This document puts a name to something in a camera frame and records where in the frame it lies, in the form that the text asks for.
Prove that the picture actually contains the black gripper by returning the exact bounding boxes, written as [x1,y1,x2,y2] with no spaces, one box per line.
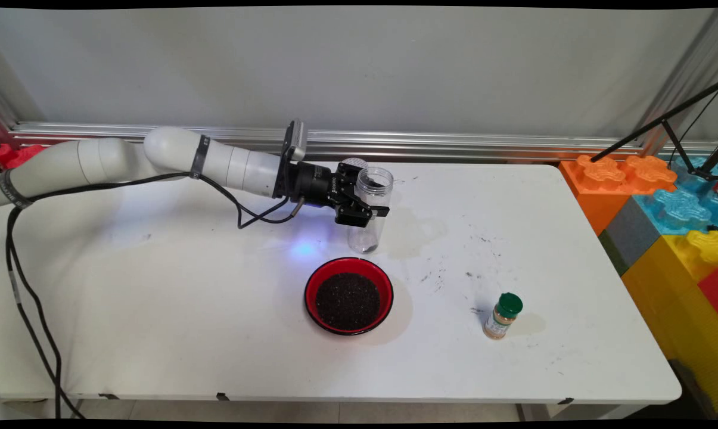
[273,156,391,229]

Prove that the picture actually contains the tall clear plastic jar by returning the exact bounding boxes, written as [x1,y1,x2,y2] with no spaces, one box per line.
[347,167,394,254]

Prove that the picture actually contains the red bowl with black rim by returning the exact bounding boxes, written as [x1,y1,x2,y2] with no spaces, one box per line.
[304,257,394,336]

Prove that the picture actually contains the loose black seeds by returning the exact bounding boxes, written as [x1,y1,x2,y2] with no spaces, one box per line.
[315,272,381,331]

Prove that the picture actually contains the spice bottle with green cap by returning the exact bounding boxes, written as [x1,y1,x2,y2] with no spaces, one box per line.
[483,292,524,341]

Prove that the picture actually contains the giant orange toy brick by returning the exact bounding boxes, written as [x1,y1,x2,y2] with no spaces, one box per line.
[558,154,678,236]

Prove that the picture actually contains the black tripod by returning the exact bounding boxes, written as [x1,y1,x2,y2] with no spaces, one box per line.
[591,79,718,181]

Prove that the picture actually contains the giant light blue toy brick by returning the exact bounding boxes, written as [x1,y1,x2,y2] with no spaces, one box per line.
[669,156,718,192]
[599,188,718,276]

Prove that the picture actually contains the giant red toy brick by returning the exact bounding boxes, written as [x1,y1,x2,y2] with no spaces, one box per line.
[697,265,718,318]
[0,143,49,170]

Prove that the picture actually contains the giant yellow studded toy brick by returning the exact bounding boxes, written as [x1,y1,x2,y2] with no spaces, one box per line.
[622,229,718,358]

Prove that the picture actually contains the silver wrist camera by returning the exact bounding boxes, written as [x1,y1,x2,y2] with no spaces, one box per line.
[283,119,308,163]

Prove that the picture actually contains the aluminium wall rail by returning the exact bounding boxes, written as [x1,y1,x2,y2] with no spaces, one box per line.
[7,122,718,163]

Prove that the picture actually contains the black cable strap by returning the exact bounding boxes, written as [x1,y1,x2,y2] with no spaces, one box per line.
[190,135,211,179]

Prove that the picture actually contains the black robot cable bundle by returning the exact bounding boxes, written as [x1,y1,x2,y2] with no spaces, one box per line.
[5,172,306,419]

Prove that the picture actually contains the grey cable strap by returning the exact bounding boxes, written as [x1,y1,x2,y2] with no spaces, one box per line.
[0,170,33,209]

